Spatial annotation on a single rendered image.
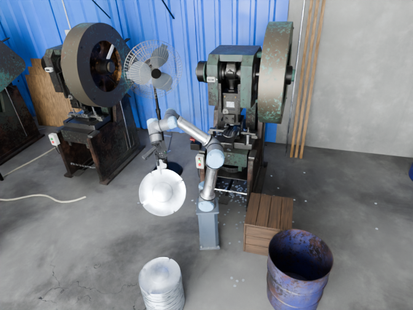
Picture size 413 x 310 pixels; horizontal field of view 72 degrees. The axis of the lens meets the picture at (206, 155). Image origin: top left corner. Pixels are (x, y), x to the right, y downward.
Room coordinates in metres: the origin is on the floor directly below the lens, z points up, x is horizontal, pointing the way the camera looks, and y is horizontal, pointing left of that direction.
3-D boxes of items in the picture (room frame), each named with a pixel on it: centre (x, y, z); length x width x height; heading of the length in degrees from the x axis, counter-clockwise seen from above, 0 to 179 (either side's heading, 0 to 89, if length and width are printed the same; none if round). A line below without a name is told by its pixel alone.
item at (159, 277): (1.23, 0.37, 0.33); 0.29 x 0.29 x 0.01
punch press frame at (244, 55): (2.65, -0.32, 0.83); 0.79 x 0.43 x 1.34; 161
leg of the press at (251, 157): (2.56, -0.57, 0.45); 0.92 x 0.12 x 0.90; 161
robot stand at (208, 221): (1.78, 0.02, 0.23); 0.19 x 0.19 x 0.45; 89
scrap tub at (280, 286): (1.24, -0.59, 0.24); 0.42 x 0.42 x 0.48
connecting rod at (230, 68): (2.51, -0.27, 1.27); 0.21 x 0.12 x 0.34; 161
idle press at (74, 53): (3.43, 1.24, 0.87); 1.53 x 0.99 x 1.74; 159
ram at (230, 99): (2.47, -0.26, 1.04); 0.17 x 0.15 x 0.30; 161
